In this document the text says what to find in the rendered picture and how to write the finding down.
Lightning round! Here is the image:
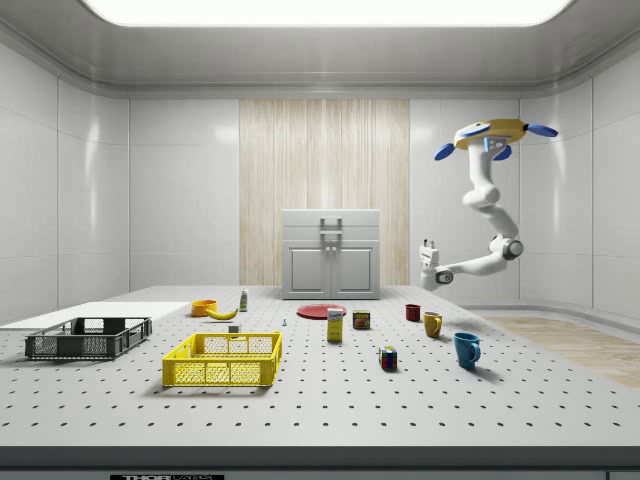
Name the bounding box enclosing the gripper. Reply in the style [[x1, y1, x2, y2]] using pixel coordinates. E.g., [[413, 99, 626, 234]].
[[418, 237, 442, 267]]

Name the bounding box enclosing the white cabinet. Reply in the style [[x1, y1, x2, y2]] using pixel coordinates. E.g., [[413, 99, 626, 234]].
[[281, 208, 381, 301]]

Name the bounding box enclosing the blue mug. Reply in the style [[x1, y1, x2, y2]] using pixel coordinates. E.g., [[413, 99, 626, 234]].
[[453, 332, 482, 371]]

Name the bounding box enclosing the yellow and white box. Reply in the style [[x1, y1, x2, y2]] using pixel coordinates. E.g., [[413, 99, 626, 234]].
[[327, 307, 347, 344]]

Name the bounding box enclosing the red plate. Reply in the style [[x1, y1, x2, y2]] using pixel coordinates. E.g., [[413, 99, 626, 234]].
[[296, 303, 347, 321]]

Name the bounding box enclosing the drone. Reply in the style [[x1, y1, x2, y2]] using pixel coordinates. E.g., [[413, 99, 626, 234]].
[[433, 117, 559, 162]]

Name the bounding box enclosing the yellow basket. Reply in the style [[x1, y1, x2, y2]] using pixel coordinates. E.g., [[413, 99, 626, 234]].
[[161, 331, 284, 388]]

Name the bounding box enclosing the white board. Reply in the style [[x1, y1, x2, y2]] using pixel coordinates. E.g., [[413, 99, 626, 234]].
[[0, 301, 187, 331]]

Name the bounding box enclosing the dark grey basket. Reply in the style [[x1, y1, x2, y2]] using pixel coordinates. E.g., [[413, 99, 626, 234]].
[[24, 316, 154, 362]]

